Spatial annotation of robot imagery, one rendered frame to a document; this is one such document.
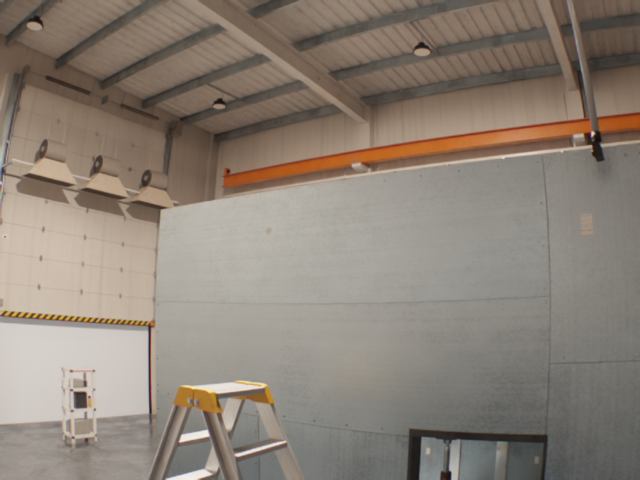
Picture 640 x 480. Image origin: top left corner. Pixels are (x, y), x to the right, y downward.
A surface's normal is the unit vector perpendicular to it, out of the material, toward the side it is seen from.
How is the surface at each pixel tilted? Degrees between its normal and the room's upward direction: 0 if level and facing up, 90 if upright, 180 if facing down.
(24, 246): 90
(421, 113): 90
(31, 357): 90
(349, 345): 90
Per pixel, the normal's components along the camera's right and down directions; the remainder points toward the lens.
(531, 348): -0.53, -0.15
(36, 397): 0.84, -0.07
